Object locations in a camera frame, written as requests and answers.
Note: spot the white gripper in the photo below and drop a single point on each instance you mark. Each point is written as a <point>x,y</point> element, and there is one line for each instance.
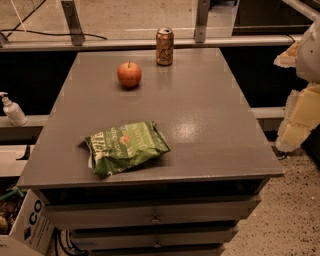
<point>310,56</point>

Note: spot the red apple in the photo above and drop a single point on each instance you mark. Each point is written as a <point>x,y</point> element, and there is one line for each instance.
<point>129,74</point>

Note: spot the green jalapeno chip bag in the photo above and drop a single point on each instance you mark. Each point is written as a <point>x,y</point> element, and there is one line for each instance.
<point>120,148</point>

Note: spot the gold soda can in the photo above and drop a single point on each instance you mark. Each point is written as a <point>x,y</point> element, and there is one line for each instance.
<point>164,46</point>

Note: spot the grey drawer cabinet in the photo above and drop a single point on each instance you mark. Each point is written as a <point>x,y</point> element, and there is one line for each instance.
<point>218,162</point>

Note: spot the white pump sanitizer bottle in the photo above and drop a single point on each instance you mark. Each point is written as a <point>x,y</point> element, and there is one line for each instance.
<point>13,111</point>

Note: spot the white cardboard box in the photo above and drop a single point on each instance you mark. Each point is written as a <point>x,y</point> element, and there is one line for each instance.
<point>31,232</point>

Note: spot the upper metal drawer handle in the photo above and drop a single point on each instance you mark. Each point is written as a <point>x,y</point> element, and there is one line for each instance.
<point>155,219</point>

